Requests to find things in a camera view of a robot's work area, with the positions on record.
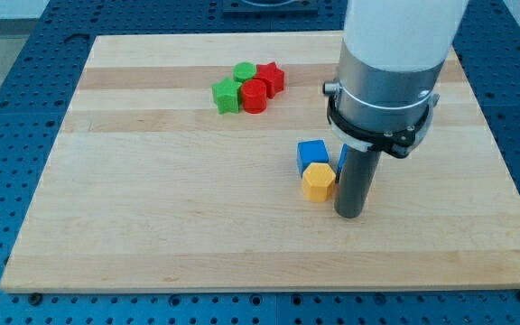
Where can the blue triangle block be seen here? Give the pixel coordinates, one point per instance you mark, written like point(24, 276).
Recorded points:
point(341, 161)

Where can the red cylinder block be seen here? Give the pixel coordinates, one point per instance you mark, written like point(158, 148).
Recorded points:
point(254, 96)

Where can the yellow hexagon block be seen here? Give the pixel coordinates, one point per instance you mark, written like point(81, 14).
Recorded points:
point(318, 182)

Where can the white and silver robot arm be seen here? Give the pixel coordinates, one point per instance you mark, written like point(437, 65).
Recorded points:
point(382, 98)

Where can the light wooden board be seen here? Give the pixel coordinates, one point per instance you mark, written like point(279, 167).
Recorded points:
point(149, 189)

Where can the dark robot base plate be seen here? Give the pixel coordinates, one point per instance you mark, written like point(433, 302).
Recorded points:
point(239, 7)

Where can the green cylinder block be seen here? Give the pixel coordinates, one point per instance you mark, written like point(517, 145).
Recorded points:
point(244, 71)

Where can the black flange mounting plate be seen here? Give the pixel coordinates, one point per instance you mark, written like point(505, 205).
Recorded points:
point(398, 144)

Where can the green star block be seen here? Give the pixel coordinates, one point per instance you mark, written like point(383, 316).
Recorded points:
point(226, 95)

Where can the red star block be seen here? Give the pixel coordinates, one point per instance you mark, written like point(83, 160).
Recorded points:
point(272, 76)

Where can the blue cube block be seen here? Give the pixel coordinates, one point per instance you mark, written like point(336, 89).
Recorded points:
point(313, 151)

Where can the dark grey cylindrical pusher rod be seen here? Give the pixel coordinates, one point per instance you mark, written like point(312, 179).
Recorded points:
point(355, 181)

